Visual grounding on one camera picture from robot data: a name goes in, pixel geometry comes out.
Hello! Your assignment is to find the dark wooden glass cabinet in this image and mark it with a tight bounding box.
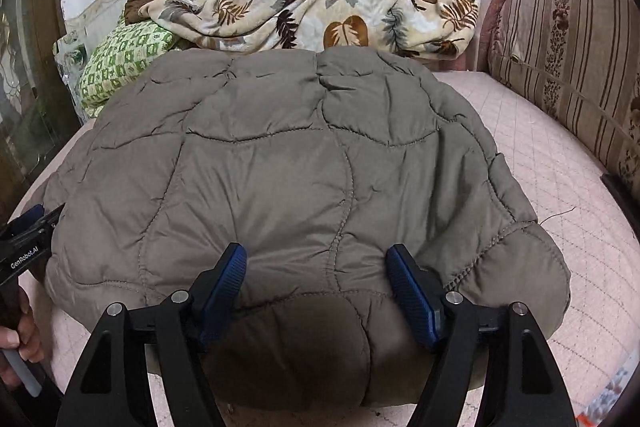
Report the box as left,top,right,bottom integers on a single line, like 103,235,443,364
1,0,79,220

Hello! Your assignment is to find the floral patterned plastic sheet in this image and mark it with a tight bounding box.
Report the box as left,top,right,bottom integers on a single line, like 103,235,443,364
52,30,89,122

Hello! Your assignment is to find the striped floral sofa cushion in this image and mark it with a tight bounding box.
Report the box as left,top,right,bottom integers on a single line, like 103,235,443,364
488,0,639,196

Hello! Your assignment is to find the grey-brown quilted puffer jacket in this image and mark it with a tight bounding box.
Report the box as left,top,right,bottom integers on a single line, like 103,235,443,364
32,48,570,410

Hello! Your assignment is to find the person's left hand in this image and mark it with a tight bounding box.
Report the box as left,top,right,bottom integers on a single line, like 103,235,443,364
1,294,44,389

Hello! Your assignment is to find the green checkered pillow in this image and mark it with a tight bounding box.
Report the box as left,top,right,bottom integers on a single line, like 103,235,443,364
76,17,179,118

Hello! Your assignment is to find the brown cloth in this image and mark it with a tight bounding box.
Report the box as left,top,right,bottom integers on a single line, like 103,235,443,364
122,0,155,25

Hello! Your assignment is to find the beige leaf-print fleece blanket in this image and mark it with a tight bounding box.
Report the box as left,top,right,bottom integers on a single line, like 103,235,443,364
140,0,480,61

